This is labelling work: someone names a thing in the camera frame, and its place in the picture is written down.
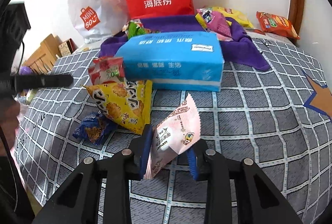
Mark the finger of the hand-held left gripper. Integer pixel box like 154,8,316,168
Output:
14,74,74,90

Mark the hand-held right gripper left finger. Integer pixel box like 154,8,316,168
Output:
32,124,154,224

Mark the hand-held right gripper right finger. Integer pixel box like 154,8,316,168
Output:
185,140,303,224

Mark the yellow cracker snack packet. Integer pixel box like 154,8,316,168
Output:
83,80,153,135

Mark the small blue snack packet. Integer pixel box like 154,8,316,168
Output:
72,111,117,146

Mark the red white snack packet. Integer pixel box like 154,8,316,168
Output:
88,56,126,87

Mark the green snack packet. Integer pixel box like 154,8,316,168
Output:
122,19,160,40

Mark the purple towel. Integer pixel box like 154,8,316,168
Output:
100,15,271,71

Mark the pink yellow-edged snack packet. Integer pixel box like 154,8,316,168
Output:
195,9,234,39

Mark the person's left hand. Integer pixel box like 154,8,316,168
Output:
0,101,21,157

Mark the patterned book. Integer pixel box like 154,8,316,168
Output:
57,40,78,58

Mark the grey checked blanket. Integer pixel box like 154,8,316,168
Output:
13,37,332,224

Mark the blue tissue pack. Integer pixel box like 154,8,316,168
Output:
115,31,225,92

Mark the yellow chips bag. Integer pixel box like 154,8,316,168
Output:
207,6,255,28

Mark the orange chips bag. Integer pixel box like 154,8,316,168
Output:
256,11,301,40

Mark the black cable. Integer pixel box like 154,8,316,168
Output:
0,124,26,204

